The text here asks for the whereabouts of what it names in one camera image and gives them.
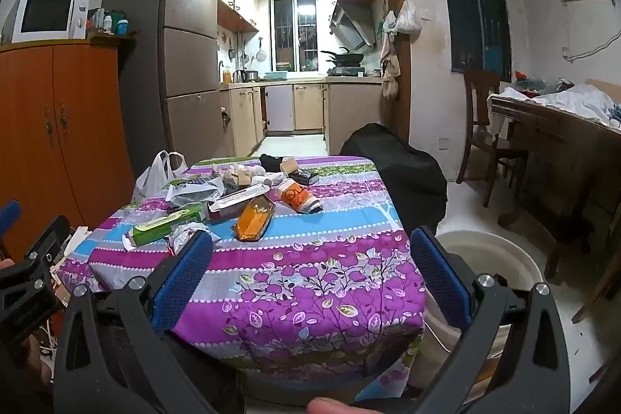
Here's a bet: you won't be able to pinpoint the barred kitchen window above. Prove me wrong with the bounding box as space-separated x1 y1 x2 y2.
268 0 319 73

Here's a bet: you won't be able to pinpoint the purple floral tablecloth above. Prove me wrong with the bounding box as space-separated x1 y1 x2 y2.
58 156 428 391

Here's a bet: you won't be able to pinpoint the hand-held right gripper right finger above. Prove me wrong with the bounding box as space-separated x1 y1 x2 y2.
359 226 572 414

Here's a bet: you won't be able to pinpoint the amber gold packet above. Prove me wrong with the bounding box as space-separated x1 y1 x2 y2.
231 195 276 243

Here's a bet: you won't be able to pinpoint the hanging white plastic bag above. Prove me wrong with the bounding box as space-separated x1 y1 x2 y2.
395 0 423 35

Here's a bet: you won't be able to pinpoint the black wok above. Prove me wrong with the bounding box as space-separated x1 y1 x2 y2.
319 48 365 66

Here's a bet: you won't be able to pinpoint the dark wooden chair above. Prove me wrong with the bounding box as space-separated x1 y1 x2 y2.
455 69 529 207

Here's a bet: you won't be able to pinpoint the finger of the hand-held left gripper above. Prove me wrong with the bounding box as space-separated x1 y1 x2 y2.
0 215 73 348
0 199 23 250

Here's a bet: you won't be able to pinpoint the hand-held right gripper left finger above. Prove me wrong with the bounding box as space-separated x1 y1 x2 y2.
53 229 246 414

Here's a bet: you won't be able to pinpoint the crumpled white paper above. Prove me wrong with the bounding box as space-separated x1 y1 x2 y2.
166 222 213 256

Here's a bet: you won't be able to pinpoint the white cloth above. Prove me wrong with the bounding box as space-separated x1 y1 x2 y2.
499 83 621 130

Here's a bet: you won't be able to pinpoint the beige lower kitchen cabinets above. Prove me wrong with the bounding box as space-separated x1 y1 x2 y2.
219 78 384 159

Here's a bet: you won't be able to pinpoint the large black bag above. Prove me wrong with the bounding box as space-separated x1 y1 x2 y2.
338 122 448 236

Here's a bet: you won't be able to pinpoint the white plastic bucket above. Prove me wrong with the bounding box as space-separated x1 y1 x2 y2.
421 229 543 395

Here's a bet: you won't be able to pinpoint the dark wooden table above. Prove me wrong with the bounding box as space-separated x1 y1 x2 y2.
489 95 621 280

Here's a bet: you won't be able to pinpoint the dark window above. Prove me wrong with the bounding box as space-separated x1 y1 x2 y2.
439 0 513 76

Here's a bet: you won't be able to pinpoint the hanging kitchen cloths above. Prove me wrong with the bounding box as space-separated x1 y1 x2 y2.
379 10 404 100

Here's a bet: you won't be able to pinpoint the green cardboard box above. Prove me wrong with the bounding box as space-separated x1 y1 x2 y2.
127 204 210 249

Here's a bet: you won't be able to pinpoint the white microwave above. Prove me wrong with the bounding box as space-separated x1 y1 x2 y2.
11 0 91 45

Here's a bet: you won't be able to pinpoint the red white cardboard box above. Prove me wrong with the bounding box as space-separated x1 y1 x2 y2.
208 183 272 221

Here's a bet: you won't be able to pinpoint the white wall cable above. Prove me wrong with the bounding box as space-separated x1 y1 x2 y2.
562 28 621 62

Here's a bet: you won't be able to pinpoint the steel range hood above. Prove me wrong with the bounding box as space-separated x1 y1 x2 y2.
329 2 378 52

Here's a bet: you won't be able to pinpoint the black cloth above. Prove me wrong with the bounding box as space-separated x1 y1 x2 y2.
259 154 292 173

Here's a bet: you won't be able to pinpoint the white tissue wads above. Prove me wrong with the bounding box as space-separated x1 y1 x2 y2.
212 161 269 188

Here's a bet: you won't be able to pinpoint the orange wooden cabinet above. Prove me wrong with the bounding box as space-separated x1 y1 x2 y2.
0 33 139 262

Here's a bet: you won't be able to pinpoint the small black box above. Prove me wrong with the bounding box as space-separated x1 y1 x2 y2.
289 169 320 187

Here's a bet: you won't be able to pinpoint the person's right hand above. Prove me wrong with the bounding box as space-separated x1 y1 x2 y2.
307 397 351 414

